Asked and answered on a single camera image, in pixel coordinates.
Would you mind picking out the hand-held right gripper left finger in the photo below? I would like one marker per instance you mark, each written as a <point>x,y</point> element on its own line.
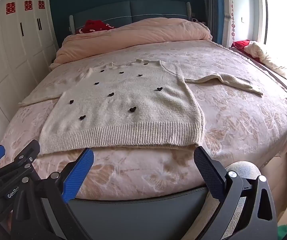
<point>78,175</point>

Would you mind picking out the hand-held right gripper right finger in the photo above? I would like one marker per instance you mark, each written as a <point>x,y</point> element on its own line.
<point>208,175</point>

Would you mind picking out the cream knit sweater black hearts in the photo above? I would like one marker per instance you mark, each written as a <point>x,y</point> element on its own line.
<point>133,100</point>

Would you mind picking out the bed with butterfly bedspread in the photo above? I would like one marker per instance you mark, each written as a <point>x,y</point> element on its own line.
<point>233,120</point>

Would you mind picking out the green cloth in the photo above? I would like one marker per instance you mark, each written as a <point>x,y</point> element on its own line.
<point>284,232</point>

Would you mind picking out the white wardrobe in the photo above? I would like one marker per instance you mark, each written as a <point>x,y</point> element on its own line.
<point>8,55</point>

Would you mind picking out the cream crumpled blanket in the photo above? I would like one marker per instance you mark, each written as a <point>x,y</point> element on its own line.
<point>266,57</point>

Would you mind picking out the red cushion on windowsill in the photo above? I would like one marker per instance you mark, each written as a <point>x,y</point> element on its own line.
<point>239,45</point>

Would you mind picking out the red pillow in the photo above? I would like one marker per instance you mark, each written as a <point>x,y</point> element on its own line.
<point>93,26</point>

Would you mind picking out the red paper cut decoration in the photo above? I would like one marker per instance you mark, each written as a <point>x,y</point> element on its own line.
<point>10,8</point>
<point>41,4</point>
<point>28,5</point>

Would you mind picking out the peach pillow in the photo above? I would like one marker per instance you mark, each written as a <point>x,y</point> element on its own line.
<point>138,33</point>

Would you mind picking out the blue grey curtain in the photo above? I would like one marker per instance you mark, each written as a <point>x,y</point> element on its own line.
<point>213,10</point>

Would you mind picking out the window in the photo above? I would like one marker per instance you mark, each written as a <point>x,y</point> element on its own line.
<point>283,17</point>

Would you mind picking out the blue padded headboard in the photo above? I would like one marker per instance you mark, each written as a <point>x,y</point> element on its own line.
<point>146,10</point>

